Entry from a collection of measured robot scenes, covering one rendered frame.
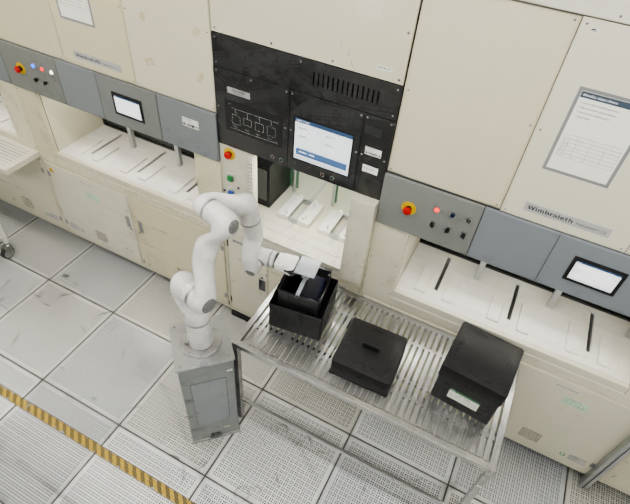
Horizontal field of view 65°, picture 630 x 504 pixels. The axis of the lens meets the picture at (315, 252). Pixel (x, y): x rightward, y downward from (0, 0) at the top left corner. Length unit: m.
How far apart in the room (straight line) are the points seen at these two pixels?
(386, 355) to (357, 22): 1.42
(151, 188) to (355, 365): 1.71
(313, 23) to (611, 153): 1.16
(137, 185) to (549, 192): 2.34
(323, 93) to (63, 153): 2.08
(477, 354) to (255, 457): 1.41
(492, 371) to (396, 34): 1.41
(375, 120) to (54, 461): 2.45
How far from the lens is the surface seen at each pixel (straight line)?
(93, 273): 4.02
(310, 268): 2.33
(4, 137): 4.13
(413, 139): 2.10
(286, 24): 2.14
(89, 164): 3.57
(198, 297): 2.13
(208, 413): 2.84
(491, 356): 2.35
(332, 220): 2.92
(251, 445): 3.07
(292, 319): 2.44
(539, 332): 2.73
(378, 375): 2.32
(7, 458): 3.36
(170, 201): 3.15
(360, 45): 2.02
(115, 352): 3.52
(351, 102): 2.12
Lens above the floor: 2.80
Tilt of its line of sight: 45 degrees down
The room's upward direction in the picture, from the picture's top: 6 degrees clockwise
